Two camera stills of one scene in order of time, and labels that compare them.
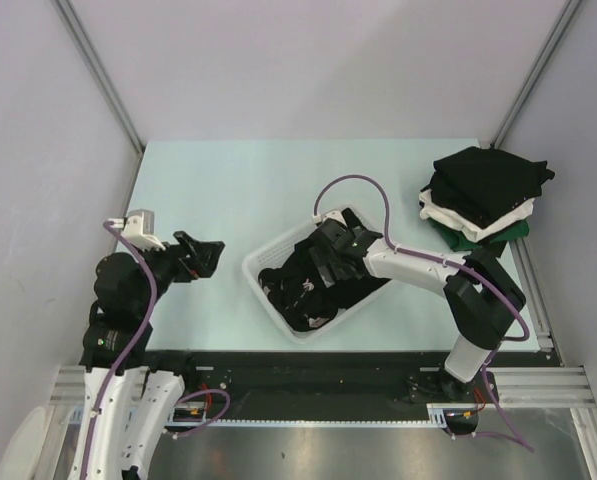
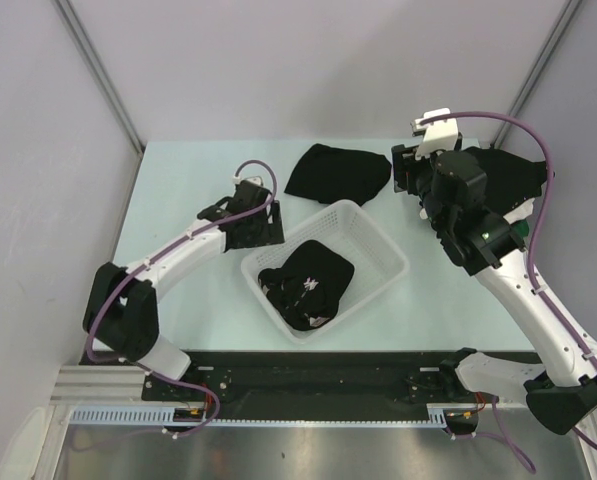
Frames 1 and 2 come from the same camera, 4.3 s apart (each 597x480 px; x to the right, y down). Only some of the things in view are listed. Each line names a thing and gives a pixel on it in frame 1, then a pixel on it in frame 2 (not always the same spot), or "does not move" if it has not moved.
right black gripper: [322, 261] → [405, 161]
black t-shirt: [320, 301] → [327, 173]
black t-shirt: [484, 181] does not move
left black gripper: [202, 261] → [271, 233]
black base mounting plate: [338, 385] does not move
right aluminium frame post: [535, 73] does not move
